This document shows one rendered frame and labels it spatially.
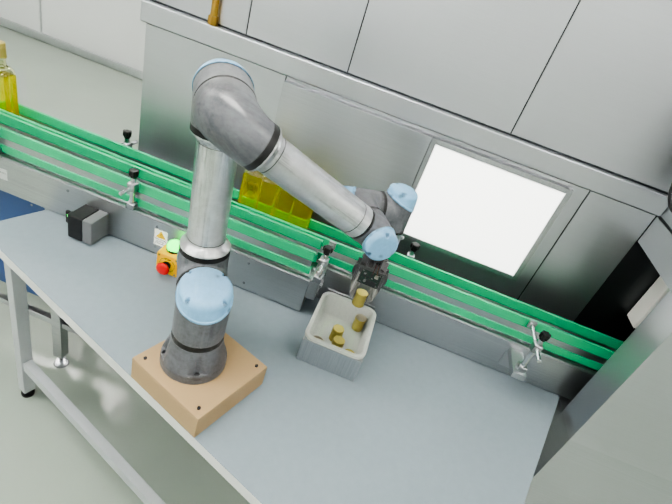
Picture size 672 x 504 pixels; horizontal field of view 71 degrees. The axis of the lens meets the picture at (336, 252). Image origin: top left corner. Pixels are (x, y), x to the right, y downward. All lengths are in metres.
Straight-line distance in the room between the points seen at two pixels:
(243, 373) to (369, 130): 0.78
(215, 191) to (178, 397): 0.45
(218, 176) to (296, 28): 0.63
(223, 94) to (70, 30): 4.99
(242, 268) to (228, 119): 0.71
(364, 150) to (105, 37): 4.34
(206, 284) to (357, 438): 0.53
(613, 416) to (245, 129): 1.21
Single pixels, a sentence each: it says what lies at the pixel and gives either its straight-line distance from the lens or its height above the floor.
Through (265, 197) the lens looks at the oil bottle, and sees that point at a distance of 1.44.
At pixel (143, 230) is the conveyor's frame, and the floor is 0.82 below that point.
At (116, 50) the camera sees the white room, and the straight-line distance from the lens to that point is 5.50.
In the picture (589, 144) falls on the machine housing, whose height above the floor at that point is 1.45.
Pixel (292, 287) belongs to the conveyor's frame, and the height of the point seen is 0.83.
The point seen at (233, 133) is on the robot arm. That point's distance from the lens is 0.81.
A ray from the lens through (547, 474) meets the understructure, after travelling 1.71.
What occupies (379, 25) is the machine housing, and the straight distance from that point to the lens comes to 1.42.
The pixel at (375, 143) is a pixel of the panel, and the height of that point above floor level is 1.24.
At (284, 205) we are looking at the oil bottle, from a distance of 1.43.
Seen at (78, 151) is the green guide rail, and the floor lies 0.94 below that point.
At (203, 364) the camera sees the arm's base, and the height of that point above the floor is 0.87.
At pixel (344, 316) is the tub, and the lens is 1.45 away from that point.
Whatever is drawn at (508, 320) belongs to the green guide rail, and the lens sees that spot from 1.51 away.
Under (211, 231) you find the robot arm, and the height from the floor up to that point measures 1.12.
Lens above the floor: 1.71
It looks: 32 degrees down
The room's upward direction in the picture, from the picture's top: 20 degrees clockwise
